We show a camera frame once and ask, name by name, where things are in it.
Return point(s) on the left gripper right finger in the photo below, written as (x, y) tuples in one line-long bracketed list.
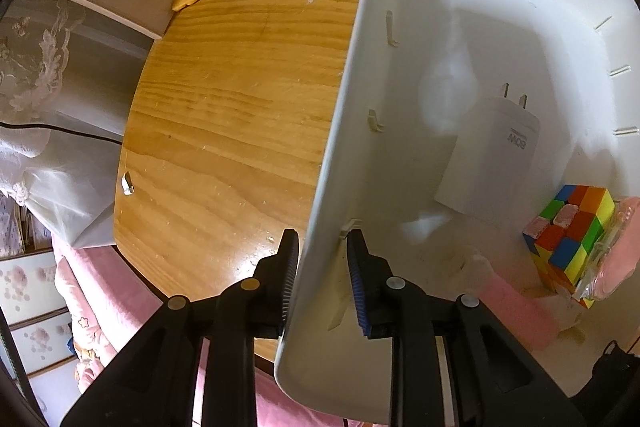
[(453, 361)]

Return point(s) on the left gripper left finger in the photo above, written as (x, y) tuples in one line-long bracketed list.
[(195, 352)]

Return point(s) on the pink and white clip toy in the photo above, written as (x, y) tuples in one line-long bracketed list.
[(535, 319)]

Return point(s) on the multicolour rubik's cube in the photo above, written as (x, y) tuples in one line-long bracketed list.
[(561, 238)]

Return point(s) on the white wall charger 80W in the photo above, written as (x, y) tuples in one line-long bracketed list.
[(493, 153)]

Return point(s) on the white plastic storage bin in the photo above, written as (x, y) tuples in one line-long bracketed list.
[(414, 68)]

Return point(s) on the pink oval case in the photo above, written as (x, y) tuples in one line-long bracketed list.
[(614, 257)]

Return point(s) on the white lace curtain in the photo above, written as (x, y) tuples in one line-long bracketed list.
[(68, 76)]

